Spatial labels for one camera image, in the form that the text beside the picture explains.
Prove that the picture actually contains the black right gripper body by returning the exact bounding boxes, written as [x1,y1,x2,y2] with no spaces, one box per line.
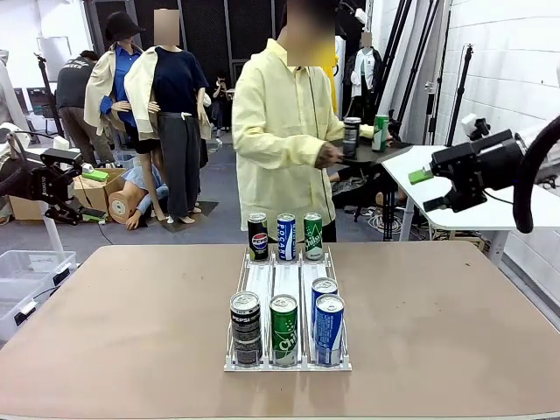
[430,129,525,214]

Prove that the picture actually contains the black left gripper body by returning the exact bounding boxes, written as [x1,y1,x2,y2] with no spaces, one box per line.
[27,147,85,212]

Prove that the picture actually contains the black serving tray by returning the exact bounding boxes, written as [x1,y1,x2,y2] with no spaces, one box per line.
[333,139,415,169]

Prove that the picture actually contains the green cider can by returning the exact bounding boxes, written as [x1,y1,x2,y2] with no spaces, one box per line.
[372,114,391,153]
[269,294,300,368]

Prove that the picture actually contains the person's left forearm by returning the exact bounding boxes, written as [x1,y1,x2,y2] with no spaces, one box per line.
[345,122,378,141]

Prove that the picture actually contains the person's right forearm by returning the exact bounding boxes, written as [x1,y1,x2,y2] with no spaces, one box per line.
[256,133,328,171]

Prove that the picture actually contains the person in black t-shirt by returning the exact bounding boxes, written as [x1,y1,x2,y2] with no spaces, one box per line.
[55,49,105,168]

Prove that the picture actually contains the person holding phone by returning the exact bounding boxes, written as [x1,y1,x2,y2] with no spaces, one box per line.
[211,72,235,139]

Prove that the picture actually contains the person in yellow shirt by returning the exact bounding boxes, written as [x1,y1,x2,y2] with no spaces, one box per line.
[231,0,395,244]

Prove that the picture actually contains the person's right hand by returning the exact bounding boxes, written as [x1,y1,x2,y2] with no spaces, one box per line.
[314,141,347,170]

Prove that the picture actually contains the open cardboard box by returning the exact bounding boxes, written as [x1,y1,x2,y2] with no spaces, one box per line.
[73,167,129,216]

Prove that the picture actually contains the closed cardboard box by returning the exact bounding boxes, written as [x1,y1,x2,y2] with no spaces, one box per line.
[7,193,46,221]

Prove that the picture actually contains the white side table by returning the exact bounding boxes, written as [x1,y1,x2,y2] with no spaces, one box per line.
[380,144,560,269]

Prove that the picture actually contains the fallen mannequin in blue clothes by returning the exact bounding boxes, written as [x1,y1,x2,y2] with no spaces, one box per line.
[108,165,170,231]

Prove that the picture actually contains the clear plastic storage bin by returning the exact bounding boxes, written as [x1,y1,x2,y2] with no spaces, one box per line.
[0,249,78,292]
[0,277,50,343]

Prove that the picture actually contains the black light stand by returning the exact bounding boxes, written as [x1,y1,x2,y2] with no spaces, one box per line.
[444,42,478,148]

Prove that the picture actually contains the mannequin in blue shirt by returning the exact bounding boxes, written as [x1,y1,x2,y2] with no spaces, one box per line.
[83,10,148,152]

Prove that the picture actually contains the black tripod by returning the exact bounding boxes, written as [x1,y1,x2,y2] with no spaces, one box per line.
[33,52,67,141]

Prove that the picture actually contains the mannequin in navy top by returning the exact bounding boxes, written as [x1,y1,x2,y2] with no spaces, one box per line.
[124,6,214,224]

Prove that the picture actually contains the leaning black stand poles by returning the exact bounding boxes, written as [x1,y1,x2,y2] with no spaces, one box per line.
[367,0,444,148]

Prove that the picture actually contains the mannequin in white jacket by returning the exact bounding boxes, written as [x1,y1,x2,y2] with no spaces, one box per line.
[343,32,384,129]

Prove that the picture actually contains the white board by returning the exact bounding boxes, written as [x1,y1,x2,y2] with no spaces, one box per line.
[36,36,74,84]

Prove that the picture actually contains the mannequin in yellow hoodie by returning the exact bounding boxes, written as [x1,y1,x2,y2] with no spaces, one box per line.
[321,41,341,117]

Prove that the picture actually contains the green Chilsung display can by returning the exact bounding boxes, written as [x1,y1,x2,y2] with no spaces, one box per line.
[303,212,325,261]

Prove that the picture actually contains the blue Pocari display can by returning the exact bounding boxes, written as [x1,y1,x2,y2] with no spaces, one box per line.
[276,213,298,262]

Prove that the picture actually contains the black bucket hat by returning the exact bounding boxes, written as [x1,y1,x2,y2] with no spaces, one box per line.
[104,11,146,43]

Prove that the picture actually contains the black Pepsi display can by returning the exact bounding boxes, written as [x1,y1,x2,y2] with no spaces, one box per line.
[247,212,270,263]

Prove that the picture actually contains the white can dispenser rack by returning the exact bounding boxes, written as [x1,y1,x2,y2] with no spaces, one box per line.
[223,243,353,373]

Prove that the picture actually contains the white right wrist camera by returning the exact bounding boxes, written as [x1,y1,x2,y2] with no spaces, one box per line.
[460,113,492,142]

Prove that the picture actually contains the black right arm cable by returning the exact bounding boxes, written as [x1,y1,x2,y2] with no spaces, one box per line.
[513,115,560,235]

